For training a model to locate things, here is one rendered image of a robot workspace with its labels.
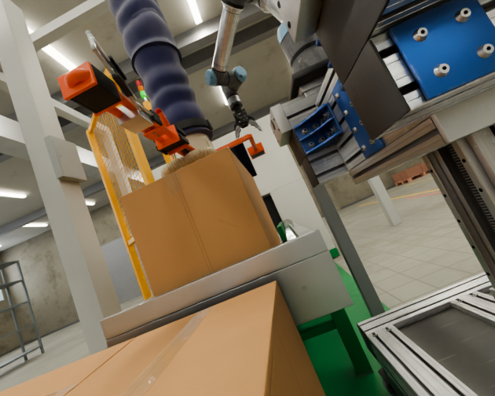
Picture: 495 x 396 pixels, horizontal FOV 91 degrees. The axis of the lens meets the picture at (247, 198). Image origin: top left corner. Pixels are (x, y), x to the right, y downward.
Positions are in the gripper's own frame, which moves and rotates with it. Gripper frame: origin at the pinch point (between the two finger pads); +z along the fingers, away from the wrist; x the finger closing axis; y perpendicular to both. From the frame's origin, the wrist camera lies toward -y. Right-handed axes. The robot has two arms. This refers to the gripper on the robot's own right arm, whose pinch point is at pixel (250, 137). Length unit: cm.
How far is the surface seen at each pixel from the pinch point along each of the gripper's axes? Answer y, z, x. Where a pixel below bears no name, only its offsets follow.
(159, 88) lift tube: 39, -23, -27
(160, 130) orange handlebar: 67, 10, -24
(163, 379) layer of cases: 102, 62, -24
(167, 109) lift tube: 39.8, -12.4, -27.3
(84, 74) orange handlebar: 95, 10, -24
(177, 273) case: 62, 52, -38
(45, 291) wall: -900, -74, -1195
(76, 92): 94, 11, -27
